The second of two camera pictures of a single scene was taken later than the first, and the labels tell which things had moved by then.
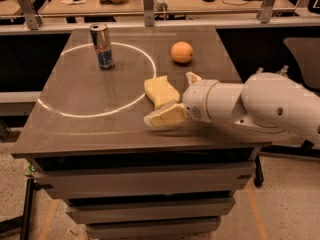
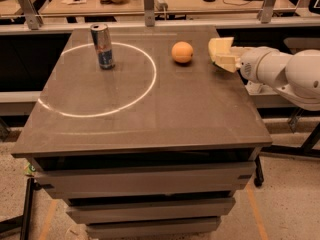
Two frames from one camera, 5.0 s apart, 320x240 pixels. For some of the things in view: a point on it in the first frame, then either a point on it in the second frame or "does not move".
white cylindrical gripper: (195, 100) → (250, 64)
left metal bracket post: (33, 20) does not move
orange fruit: (182, 52) does not move
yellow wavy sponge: (159, 91) → (219, 49)
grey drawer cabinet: (119, 176) does not move
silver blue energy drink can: (102, 41) does not move
